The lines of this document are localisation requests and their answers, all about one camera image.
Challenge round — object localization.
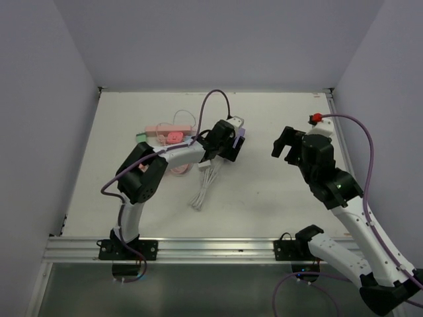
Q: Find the white usb charger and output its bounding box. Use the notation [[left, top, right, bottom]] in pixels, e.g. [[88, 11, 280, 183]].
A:
[[198, 160, 212, 172]]

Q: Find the white power cord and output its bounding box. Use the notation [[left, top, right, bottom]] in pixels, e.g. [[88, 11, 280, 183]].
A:
[[187, 159, 227, 212]]

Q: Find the pink power strip cord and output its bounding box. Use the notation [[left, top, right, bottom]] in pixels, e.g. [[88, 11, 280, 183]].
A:
[[157, 131, 196, 176]]

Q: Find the pink plug adapter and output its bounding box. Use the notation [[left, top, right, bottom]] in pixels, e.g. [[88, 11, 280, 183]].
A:
[[166, 131, 184, 145]]

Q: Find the thin pink charger cable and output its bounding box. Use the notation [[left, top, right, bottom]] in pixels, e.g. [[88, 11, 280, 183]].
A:
[[157, 109, 196, 139]]

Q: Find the pink power strip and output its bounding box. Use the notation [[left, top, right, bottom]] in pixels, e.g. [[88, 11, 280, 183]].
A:
[[144, 124, 196, 137]]

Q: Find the green plug adapter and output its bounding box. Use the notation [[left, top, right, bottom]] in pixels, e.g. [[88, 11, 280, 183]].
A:
[[135, 133, 147, 143]]

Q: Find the purple power strip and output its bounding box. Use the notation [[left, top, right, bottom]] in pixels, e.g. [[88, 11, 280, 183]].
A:
[[233, 127, 245, 149]]

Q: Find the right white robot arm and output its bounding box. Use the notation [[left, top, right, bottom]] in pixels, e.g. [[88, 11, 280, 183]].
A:
[[272, 126, 422, 316]]

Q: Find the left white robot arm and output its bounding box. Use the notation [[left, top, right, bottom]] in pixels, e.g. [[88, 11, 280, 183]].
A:
[[101, 117, 245, 260]]

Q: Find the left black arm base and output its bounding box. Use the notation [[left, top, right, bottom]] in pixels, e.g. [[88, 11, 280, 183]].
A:
[[96, 237, 159, 283]]

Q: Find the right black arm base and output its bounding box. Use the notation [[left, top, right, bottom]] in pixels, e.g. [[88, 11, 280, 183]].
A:
[[273, 225, 324, 283]]

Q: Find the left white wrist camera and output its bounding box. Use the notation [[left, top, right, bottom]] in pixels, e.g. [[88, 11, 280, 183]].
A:
[[227, 116, 245, 130]]

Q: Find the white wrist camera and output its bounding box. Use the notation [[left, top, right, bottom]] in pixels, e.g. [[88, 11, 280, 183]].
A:
[[307, 118, 334, 137], [227, 116, 245, 130]]

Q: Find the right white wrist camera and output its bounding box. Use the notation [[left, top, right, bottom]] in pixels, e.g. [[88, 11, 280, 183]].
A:
[[307, 118, 334, 137]]

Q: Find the aluminium front rail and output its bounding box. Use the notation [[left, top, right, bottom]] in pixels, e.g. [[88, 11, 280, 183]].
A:
[[42, 234, 392, 265]]

